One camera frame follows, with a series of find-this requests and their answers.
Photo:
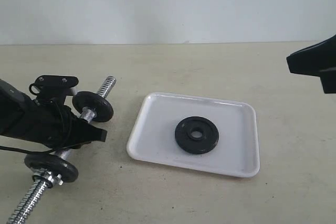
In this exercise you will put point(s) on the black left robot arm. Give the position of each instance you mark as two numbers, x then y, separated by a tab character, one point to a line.
46	119

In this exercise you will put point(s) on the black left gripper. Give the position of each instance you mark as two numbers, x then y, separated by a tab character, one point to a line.
48	123

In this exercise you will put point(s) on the black weight plate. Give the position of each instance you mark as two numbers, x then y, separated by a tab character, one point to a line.
99	108
53	163
196	135

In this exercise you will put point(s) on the chrome threaded dumbbell bar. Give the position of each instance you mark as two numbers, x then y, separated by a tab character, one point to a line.
32	197

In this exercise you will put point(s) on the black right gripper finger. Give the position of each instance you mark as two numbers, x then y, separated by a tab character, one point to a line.
313	59
328	80

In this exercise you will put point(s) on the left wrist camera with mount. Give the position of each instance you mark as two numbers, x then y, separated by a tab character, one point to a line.
54	88

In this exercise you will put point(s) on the white rectangular plastic tray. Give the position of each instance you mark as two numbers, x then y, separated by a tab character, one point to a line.
153	136

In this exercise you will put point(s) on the chrome star collar nut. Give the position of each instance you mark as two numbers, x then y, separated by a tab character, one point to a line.
48	177

